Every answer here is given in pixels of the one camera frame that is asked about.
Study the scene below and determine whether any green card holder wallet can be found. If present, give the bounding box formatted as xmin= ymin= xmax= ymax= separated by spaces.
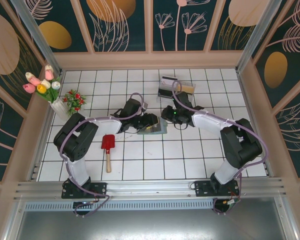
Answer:
xmin=137 ymin=116 xmax=169 ymax=136

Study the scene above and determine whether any clear acrylic card stand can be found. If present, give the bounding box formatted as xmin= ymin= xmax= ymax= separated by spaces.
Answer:
xmin=156 ymin=74 xmax=198 ymax=105

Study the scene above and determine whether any black card stack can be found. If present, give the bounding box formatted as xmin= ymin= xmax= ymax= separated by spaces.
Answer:
xmin=157 ymin=87 xmax=173 ymax=98

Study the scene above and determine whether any gold card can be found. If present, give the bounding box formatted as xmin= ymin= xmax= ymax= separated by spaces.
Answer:
xmin=176 ymin=83 xmax=196 ymax=94

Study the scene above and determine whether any white card with black stripe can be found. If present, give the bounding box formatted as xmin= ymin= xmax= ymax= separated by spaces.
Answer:
xmin=159 ymin=74 xmax=177 ymax=87

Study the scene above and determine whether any red toy shovel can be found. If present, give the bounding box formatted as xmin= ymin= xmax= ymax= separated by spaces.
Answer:
xmin=101 ymin=134 xmax=116 ymax=174

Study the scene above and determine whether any small red flower plant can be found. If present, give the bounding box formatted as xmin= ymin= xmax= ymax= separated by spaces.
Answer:
xmin=62 ymin=89 xmax=87 ymax=112

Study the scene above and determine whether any white ribbed vase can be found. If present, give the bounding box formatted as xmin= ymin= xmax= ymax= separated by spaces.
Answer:
xmin=49 ymin=97 xmax=71 ymax=121

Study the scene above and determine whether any artificial tulip bouquet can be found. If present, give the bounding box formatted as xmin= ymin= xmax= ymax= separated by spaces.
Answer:
xmin=22 ymin=64 xmax=63 ymax=104

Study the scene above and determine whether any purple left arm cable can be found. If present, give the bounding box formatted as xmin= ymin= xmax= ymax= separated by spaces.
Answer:
xmin=58 ymin=92 xmax=145 ymax=218

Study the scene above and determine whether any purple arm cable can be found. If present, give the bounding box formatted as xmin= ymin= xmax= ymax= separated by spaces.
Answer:
xmin=171 ymin=79 xmax=270 ymax=216
xmin=58 ymin=92 xmax=145 ymax=218

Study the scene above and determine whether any aluminium frame rail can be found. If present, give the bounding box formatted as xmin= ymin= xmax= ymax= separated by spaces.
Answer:
xmin=13 ymin=176 xmax=290 ymax=201

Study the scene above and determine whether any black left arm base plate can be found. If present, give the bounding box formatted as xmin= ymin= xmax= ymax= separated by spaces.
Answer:
xmin=61 ymin=181 xmax=108 ymax=200

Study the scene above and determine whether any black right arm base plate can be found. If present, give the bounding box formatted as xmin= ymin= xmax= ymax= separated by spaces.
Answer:
xmin=194 ymin=179 xmax=240 ymax=198

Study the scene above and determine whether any slotted grey cable duct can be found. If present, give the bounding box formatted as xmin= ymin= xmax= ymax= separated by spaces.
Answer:
xmin=23 ymin=199 xmax=216 ymax=212

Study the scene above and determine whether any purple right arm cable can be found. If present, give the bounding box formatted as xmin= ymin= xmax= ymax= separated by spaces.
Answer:
xmin=171 ymin=79 xmax=270 ymax=216

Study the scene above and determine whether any aluminium frame post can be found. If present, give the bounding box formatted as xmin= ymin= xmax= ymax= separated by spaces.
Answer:
xmin=9 ymin=0 xmax=63 ymax=75
xmin=234 ymin=0 xmax=283 ymax=74

